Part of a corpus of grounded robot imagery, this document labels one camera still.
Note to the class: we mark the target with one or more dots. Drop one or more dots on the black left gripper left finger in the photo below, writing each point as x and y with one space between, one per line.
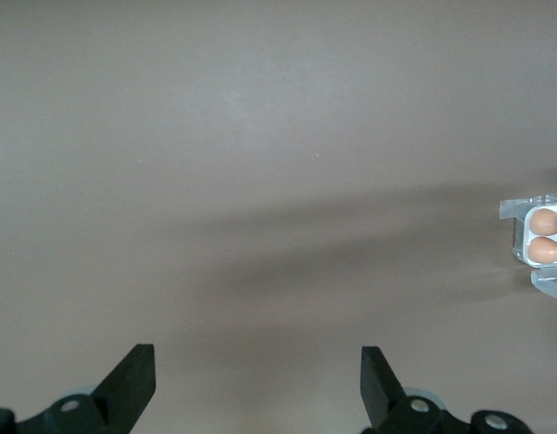
125 398

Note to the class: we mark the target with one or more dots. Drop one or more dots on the clear tape strip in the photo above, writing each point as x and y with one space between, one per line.
509 210

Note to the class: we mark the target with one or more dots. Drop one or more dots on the brown egg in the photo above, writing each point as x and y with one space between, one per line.
544 249
546 222

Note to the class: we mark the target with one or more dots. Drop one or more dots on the clear plastic egg box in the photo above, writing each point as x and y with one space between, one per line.
520 235

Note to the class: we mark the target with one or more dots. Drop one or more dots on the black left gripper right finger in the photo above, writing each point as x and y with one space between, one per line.
387 402

